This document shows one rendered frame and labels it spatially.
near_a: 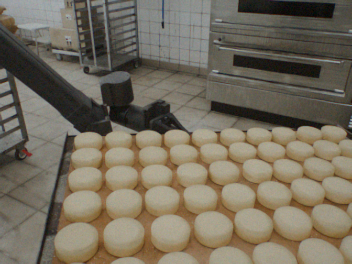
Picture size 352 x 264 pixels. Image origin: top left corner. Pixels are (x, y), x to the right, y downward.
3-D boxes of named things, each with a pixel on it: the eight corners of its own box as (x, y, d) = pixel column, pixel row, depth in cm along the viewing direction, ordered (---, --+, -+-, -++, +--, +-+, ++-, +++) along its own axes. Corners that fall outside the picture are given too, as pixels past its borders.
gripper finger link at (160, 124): (196, 149, 73) (162, 136, 77) (198, 120, 69) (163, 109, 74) (179, 162, 68) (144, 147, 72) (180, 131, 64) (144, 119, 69)
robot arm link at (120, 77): (86, 118, 80) (88, 138, 73) (73, 75, 73) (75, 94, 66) (134, 107, 82) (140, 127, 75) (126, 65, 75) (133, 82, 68)
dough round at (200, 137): (193, 135, 68) (193, 127, 68) (216, 138, 68) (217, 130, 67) (190, 146, 64) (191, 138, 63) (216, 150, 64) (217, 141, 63)
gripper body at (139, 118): (166, 140, 77) (141, 131, 80) (167, 100, 72) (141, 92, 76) (149, 151, 72) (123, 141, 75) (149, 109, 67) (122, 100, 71)
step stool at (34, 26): (65, 54, 508) (59, 24, 487) (39, 61, 477) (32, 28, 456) (48, 50, 532) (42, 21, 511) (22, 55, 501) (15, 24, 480)
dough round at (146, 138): (134, 150, 62) (134, 141, 61) (137, 138, 66) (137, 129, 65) (160, 151, 62) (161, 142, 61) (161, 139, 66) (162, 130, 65)
